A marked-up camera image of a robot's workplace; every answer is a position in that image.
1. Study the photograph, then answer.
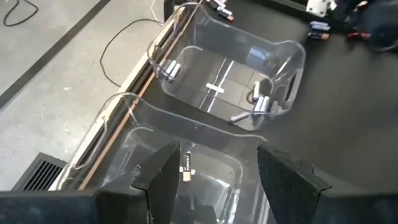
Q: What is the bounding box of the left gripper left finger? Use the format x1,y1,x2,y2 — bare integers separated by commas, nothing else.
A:
132,141,182,224

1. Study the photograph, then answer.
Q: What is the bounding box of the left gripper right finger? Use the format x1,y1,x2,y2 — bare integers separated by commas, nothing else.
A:
257,145,331,224

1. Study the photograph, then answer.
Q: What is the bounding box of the black copper-top battery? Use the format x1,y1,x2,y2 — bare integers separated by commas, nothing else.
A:
182,151,192,183
307,31,330,41

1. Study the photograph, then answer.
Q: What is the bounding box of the clear plastic bin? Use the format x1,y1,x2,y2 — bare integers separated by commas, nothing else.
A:
55,92,268,224
147,2,307,131

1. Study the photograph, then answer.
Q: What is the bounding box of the white AA battery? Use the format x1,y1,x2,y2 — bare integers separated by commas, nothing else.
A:
229,111,251,124
169,63,182,83
260,95,271,113
309,21,331,32
253,95,264,114
252,80,261,102
164,59,177,79

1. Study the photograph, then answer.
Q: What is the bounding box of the black floor vent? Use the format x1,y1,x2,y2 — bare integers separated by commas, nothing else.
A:
11,152,68,191

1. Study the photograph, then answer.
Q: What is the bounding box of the small red clip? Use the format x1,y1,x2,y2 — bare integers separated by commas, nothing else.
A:
346,30,372,40

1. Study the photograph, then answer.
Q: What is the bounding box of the arched black floor cable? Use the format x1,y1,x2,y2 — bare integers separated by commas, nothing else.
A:
98,17,165,88

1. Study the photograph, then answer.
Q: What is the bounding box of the white floor cable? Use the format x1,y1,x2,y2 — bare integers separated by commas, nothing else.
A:
150,0,164,26

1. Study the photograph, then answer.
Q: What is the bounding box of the silver metal bracket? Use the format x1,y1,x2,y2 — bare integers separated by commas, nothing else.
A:
305,0,338,18

